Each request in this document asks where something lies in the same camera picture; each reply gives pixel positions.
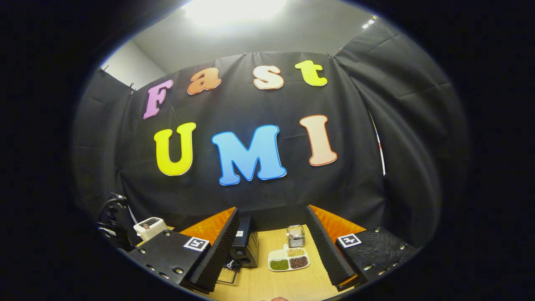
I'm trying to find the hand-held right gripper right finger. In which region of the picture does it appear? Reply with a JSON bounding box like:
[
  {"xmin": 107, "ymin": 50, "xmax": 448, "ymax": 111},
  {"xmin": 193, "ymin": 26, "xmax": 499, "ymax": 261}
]
[{"xmin": 304, "ymin": 204, "xmax": 418, "ymax": 292}]

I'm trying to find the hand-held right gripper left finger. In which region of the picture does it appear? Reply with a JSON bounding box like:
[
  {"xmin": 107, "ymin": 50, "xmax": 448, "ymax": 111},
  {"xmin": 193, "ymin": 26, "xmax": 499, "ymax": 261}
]
[{"xmin": 127, "ymin": 207, "xmax": 240, "ymax": 293}]

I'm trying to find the black electric oven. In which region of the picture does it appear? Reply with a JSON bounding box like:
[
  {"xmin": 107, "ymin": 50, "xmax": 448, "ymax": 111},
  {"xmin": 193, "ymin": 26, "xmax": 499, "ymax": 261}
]
[{"xmin": 215, "ymin": 217, "xmax": 260, "ymax": 287}]

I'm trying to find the metal mesh holder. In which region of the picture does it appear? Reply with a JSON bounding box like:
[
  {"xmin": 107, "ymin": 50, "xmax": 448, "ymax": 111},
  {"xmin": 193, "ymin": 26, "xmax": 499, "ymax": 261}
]
[{"xmin": 287, "ymin": 224, "xmax": 306, "ymax": 248}]

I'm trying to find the white toaster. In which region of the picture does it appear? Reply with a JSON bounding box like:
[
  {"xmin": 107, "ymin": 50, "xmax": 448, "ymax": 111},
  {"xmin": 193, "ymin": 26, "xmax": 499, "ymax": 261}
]
[{"xmin": 133, "ymin": 217, "xmax": 168, "ymax": 241}]

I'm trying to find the white divided bean tray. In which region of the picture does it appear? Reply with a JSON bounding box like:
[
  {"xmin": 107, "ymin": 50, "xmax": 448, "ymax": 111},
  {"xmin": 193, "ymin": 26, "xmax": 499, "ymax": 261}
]
[{"xmin": 268, "ymin": 245, "xmax": 311, "ymax": 272}]

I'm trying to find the black backdrop cloth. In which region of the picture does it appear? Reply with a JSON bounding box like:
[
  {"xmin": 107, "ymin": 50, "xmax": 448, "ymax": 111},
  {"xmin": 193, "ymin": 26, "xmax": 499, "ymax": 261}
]
[{"xmin": 71, "ymin": 19, "xmax": 471, "ymax": 247}]

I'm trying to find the large ceiling light panel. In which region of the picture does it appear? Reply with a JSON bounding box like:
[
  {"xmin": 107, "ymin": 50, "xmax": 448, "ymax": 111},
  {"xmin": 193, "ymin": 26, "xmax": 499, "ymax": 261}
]
[{"xmin": 184, "ymin": 0, "xmax": 289, "ymax": 23}]

